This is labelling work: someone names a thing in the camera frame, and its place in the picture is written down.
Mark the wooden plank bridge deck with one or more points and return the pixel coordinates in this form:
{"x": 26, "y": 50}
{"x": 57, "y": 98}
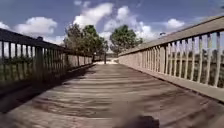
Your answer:
{"x": 110, "y": 90}

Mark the green tree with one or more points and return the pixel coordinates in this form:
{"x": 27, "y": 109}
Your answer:
{"x": 85, "y": 40}
{"x": 125, "y": 38}

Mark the pale dirt path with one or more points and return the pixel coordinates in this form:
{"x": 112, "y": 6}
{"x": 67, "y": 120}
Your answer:
{"x": 108, "y": 61}

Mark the wooden bridge railing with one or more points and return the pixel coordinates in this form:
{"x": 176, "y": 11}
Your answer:
{"x": 40, "y": 56}
{"x": 173, "y": 56}

